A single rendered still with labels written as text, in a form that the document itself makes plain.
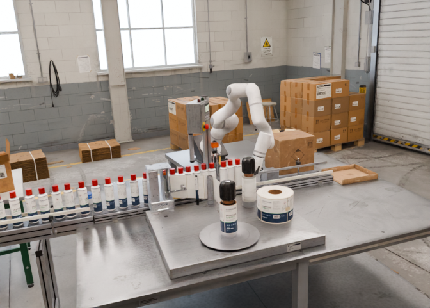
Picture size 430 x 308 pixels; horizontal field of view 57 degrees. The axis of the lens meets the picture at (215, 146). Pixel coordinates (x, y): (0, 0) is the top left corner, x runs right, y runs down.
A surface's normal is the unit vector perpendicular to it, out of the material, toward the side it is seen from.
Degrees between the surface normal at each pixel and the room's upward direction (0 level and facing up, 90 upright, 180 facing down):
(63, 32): 90
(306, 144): 90
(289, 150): 90
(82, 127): 90
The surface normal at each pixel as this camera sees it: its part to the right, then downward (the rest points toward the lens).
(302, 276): 0.32, 0.23
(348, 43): -0.90, 0.15
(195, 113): -0.28, 0.26
